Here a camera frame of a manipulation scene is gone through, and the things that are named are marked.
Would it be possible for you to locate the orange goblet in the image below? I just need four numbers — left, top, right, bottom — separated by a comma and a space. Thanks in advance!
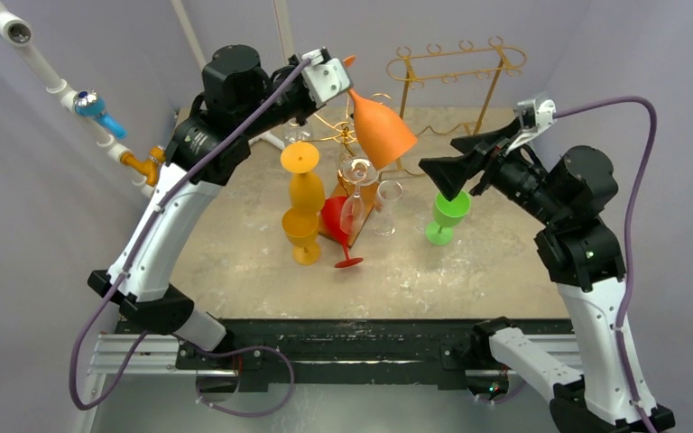
348, 89, 418, 170

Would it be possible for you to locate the clear wine glass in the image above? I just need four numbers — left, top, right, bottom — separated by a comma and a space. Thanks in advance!
282, 120, 314, 146
373, 180, 403, 237
338, 156, 378, 235

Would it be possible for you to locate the gold scroll wine glass rack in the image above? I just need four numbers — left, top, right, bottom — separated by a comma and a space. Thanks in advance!
322, 89, 417, 248

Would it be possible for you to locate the red goblet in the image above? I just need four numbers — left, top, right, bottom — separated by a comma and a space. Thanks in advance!
320, 196, 364, 269

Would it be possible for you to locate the yellow goblet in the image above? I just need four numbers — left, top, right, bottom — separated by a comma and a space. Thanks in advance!
280, 142, 325, 214
282, 207, 321, 265

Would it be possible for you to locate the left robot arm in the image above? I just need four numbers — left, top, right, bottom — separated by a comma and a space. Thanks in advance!
88, 44, 352, 369

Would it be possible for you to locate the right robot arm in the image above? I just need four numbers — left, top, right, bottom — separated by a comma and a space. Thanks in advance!
419, 124, 676, 432

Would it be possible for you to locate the green goblet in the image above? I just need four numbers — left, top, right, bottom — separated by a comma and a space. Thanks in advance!
425, 191, 471, 245

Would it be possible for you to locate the white PVC pipe assembly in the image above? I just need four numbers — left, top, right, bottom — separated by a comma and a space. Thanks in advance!
0, 0, 288, 201

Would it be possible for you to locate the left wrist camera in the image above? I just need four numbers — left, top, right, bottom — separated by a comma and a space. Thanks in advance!
300, 47, 353, 109

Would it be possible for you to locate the gold rectangular wire rack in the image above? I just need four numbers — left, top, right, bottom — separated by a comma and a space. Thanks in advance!
374, 35, 528, 180

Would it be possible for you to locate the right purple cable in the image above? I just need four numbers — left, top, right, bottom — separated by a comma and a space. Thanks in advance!
552, 95, 661, 433

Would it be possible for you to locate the purple cable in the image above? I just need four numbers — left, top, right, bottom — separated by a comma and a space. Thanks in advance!
69, 56, 315, 413
552, 95, 661, 433

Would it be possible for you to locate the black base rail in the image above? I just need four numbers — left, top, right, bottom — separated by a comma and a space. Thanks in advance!
113, 318, 575, 396

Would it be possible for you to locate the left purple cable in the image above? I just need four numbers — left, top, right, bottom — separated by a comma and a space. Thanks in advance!
69, 56, 315, 413

